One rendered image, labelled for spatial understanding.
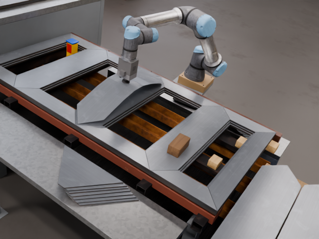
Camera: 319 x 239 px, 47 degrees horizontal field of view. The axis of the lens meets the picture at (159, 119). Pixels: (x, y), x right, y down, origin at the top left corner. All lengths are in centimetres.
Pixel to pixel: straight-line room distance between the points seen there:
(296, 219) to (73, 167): 96
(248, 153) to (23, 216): 144
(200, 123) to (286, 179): 52
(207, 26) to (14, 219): 164
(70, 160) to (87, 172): 11
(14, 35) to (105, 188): 125
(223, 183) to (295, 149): 203
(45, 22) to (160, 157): 132
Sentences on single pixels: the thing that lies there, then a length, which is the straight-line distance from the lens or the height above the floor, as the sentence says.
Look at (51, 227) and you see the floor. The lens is 245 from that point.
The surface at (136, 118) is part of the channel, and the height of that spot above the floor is 71.
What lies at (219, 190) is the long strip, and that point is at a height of 84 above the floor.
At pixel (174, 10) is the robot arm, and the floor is 126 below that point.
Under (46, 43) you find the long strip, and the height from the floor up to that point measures 84.
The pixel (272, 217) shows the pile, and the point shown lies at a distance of 161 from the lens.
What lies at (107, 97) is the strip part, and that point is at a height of 91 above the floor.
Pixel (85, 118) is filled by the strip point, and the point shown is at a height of 86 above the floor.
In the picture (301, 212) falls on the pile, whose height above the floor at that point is 85.
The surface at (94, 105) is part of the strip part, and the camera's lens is 188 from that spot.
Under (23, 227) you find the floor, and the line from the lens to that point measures 247.
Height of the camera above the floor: 194
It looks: 35 degrees down
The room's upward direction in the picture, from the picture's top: 12 degrees clockwise
